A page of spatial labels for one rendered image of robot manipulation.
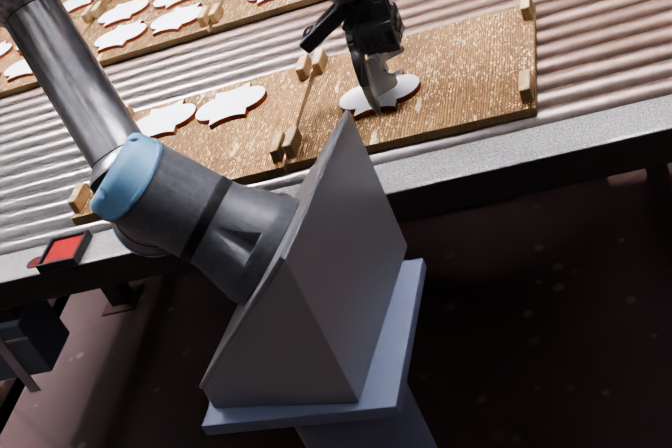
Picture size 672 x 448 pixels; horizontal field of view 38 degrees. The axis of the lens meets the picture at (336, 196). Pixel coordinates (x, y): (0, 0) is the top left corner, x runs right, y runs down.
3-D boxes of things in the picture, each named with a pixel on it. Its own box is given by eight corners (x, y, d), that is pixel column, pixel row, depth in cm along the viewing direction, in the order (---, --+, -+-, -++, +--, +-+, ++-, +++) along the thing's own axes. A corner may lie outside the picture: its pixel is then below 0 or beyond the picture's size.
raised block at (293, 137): (296, 158, 159) (290, 144, 158) (286, 160, 160) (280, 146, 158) (303, 137, 164) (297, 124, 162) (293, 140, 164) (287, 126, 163)
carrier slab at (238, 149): (286, 174, 159) (283, 166, 158) (74, 225, 172) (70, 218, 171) (317, 67, 187) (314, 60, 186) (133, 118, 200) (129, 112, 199)
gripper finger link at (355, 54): (367, 86, 155) (354, 31, 155) (358, 88, 156) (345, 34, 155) (375, 84, 160) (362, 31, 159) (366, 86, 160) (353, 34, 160)
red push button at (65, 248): (75, 263, 162) (71, 256, 162) (45, 270, 164) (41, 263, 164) (87, 240, 167) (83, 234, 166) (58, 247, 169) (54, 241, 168)
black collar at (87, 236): (78, 265, 162) (73, 257, 161) (40, 274, 164) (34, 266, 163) (93, 236, 168) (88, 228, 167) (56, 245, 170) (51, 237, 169)
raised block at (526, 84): (534, 103, 146) (530, 87, 145) (522, 105, 147) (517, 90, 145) (534, 82, 151) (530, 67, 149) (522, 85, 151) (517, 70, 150)
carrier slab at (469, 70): (537, 115, 146) (535, 106, 145) (288, 172, 160) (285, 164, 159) (536, 8, 173) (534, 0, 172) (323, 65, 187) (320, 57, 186)
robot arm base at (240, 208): (272, 262, 113) (195, 222, 112) (231, 327, 124) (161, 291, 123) (311, 178, 124) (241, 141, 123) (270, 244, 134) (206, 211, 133)
